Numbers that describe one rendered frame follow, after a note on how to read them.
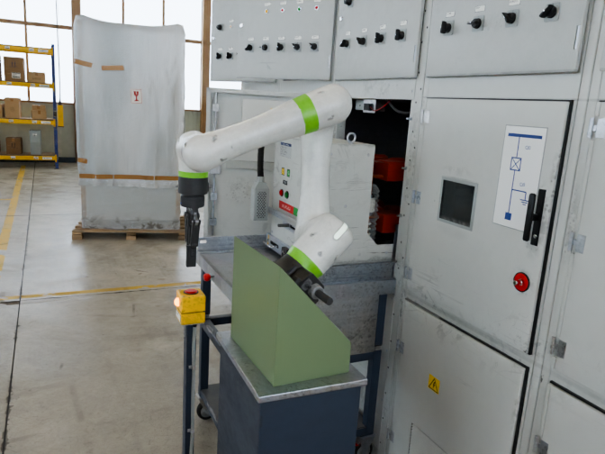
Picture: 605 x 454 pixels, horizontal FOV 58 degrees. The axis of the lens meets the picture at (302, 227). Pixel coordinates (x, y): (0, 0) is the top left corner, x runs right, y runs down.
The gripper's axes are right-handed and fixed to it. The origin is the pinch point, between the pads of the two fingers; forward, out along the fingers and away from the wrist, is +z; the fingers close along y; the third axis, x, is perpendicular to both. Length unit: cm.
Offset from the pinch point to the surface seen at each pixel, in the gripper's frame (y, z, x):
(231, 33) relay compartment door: 185, -91, -69
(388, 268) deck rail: 10, 13, -85
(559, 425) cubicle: -78, 31, -85
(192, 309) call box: -4.4, 16.7, 0.2
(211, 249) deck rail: 65, 17, -25
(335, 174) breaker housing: 13, -25, -58
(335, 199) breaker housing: 13, -16, -59
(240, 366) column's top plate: -26.9, 27.0, -9.2
